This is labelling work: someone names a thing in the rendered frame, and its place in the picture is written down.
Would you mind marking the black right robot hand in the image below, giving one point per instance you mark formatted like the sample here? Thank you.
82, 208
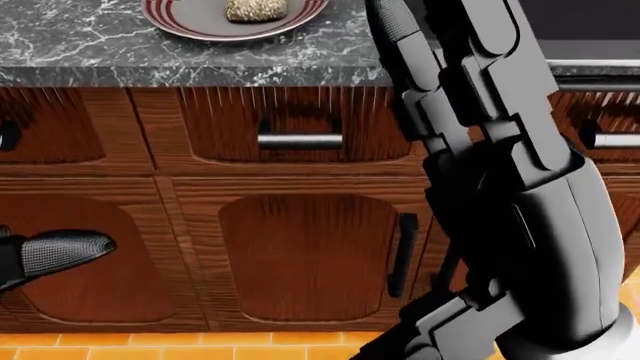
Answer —
510, 150

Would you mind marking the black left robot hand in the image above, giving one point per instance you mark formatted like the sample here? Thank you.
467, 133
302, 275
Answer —
60, 251

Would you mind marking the seeded bread roll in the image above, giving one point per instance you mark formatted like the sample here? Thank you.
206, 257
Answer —
255, 11

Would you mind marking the wooden cabinet door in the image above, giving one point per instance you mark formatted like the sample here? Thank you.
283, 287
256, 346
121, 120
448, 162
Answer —
300, 255
125, 285
627, 210

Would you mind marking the wooden drawer front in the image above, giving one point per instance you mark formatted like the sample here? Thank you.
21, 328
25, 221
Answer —
615, 112
65, 127

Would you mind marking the striped round plate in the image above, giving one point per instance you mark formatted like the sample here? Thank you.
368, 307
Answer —
200, 26

